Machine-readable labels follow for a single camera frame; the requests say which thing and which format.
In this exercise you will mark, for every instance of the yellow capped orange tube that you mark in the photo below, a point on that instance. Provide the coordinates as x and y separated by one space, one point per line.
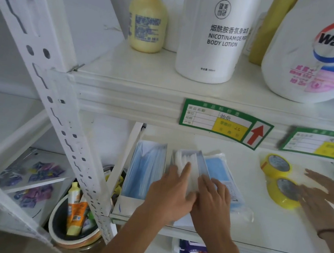
73 198

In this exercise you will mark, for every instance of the purple wet wipes pack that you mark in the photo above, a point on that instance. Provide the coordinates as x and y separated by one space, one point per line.
187 248

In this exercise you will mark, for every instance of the white rimmed dark bucket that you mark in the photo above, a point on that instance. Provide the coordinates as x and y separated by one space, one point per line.
59 224

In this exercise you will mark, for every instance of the large white detergent bottle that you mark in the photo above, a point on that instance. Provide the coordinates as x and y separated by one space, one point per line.
292 55

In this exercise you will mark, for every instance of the green shelf label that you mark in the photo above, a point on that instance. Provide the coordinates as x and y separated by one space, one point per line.
321 145
225 123

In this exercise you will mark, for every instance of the clear bag of blue masks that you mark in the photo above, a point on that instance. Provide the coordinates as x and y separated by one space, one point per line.
216 168

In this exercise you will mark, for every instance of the person's right hand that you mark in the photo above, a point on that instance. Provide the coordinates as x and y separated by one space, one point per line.
214 210

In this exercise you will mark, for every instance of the yellow tape roll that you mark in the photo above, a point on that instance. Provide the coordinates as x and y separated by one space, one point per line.
267 167
279 201

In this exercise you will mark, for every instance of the person's left hand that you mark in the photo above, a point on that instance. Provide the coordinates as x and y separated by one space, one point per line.
169 198

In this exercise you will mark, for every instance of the dark wrist band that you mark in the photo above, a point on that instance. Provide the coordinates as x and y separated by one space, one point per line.
329 232

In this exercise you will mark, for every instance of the person's left forearm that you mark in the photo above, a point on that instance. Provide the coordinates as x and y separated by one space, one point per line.
127 242

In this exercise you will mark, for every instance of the white cardboard panel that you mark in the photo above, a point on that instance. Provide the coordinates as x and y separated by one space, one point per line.
87 7

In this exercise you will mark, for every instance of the pile of purple sachets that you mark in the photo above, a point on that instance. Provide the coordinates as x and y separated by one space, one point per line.
36 195
44 170

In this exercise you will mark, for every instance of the olive yellow bottle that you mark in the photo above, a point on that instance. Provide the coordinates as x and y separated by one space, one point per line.
272 28

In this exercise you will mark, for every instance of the white body lotion bottle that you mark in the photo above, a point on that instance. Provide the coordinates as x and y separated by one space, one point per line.
209 63

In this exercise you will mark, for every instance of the pale yellow lotion bottle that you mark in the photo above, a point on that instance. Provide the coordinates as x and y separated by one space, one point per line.
146 27

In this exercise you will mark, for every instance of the green white tube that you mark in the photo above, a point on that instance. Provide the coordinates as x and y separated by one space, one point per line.
89 223

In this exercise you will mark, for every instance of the white mask box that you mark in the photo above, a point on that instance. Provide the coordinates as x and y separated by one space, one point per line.
185 220
125 206

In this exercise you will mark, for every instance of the stack of blue masks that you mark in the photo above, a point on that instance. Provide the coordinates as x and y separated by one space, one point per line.
144 171

